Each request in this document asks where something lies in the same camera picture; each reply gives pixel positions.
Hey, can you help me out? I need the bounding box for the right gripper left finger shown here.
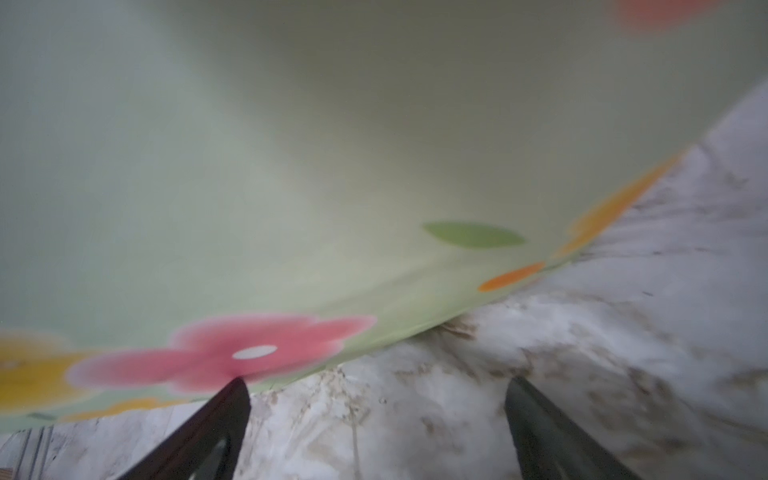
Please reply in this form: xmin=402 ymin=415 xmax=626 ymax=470
xmin=120 ymin=378 xmax=251 ymax=480

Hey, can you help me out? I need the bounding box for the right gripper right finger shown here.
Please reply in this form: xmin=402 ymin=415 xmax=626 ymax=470
xmin=504 ymin=376 xmax=639 ymax=480

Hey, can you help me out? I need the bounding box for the white paper shopping bag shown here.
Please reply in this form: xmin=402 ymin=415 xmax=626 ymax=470
xmin=1 ymin=1 xmax=767 ymax=432

